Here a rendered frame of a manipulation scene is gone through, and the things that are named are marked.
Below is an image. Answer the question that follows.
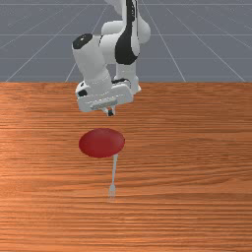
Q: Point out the red plate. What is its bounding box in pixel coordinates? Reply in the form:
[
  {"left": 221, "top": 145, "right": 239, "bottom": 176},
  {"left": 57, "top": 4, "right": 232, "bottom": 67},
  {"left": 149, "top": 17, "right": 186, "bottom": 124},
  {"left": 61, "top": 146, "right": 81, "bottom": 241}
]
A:
[{"left": 78, "top": 127, "right": 126, "bottom": 158}]

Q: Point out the grey fork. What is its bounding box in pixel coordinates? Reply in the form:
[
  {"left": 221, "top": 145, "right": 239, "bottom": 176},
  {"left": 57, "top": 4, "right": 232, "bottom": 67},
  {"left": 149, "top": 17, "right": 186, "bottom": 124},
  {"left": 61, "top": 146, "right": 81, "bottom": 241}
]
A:
[{"left": 107, "top": 154, "right": 119, "bottom": 200}]

